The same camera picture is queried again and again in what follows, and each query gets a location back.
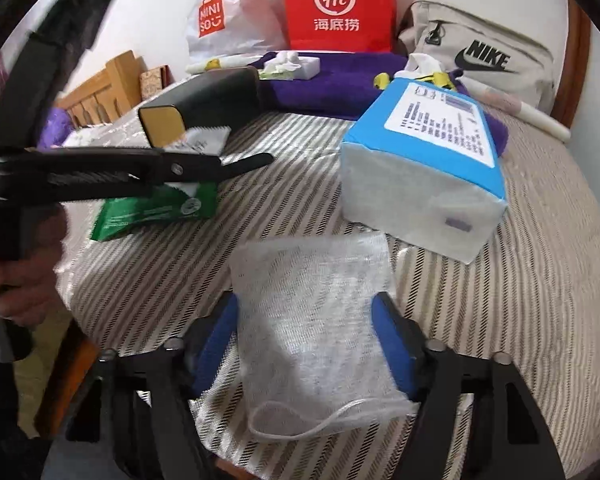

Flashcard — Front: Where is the green wet wipe packet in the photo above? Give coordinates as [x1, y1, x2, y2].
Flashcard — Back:
[91, 182, 219, 242]

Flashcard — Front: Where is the white face mask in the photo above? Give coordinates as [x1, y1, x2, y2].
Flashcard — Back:
[230, 233, 418, 441]

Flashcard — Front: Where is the white sponge block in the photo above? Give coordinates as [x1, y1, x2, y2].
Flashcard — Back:
[291, 55, 321, 80]

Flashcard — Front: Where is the yellow mesh pouch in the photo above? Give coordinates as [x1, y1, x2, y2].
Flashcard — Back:
[373, 72, 457, 91]

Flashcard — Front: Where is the white and green glove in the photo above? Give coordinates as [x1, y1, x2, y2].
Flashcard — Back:
[401, 52, 445, 79]

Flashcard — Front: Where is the person's left hand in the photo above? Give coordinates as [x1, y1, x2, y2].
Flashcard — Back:
[0, 205, 68, 327]

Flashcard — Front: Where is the purple plush toy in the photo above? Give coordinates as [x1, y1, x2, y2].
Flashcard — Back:
[38, 107, 74, 150]

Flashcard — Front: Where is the wooden headboard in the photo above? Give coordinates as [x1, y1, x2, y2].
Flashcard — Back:
[54, 50, 146, 128]

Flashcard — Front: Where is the patterned notebook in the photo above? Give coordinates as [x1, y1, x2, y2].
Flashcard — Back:
[140, 65, 172, 101]

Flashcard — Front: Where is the dark green tin box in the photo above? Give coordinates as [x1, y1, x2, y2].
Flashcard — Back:
[137, 66, 262, 148]

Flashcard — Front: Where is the striped mattress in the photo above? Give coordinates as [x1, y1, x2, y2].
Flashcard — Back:
[58, 113, 600, 479]

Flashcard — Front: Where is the white Miniso plastic bag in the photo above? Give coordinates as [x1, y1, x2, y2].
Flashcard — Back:
[185, 0, 288, 65]

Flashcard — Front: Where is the blue tissue pack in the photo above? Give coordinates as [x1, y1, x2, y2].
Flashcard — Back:
[340, 78, 507, 264]

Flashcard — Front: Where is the red Haidilao paper bag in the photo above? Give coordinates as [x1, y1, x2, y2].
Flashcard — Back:
[284, 0, 396, 52]

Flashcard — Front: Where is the purple towel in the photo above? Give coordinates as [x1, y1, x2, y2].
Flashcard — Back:
[249, 50, 511, 156]

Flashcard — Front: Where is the rolled patterned paper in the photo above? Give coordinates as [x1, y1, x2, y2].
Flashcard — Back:
[185, 54, 571, 144]

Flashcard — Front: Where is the grey Nike bag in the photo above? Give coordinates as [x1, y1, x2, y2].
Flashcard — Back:
[399, 0, 555, 113]

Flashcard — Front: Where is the brown door frame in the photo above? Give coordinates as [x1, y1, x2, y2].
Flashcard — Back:
[550, 0, 592, 128]

